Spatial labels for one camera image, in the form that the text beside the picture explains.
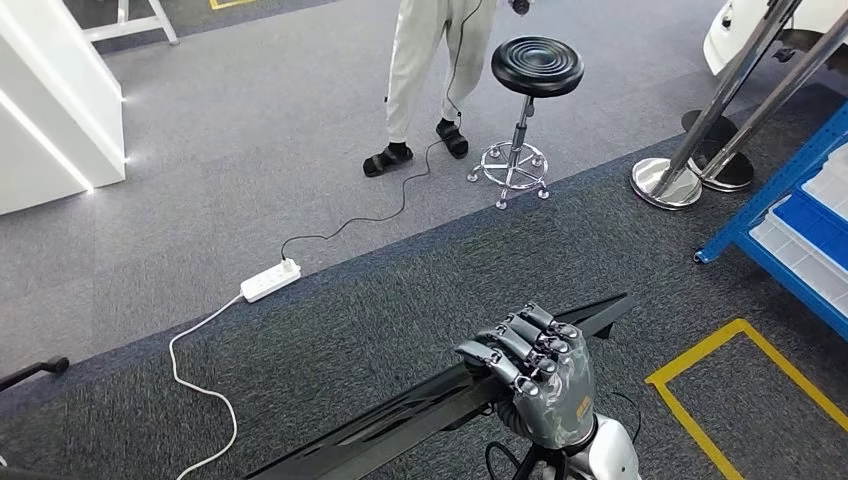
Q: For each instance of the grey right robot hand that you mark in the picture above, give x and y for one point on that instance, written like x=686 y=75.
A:
x=556 y=397

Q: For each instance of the black plastic part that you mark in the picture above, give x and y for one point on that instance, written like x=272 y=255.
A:
x=344 y=457

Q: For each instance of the blue metal shelf rack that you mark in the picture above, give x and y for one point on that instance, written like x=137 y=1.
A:
x=742 y=222

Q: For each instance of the yellow tape square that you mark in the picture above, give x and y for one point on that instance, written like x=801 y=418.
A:
x=688 y=424

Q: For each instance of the white power strip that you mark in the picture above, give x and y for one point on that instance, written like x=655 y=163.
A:
x=268 y=283

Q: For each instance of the black round stool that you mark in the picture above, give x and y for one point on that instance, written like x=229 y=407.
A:
x=536 y=66

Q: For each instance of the person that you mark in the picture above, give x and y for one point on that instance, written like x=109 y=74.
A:
x=411 y=66

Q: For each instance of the yellow floor tape strip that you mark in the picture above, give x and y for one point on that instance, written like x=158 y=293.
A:
x=228 y=4

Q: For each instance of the white lit display counter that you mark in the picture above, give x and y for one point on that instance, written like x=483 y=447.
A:
x=53 y=132

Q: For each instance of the chrome stanchion post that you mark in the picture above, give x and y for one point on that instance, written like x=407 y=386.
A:
x=666 y=185
x=729 y=175

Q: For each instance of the dark stanchion post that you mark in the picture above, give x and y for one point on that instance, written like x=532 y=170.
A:
x=696 y=132

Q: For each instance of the white metal frame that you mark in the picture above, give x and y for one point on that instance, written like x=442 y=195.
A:
x=126 y=26

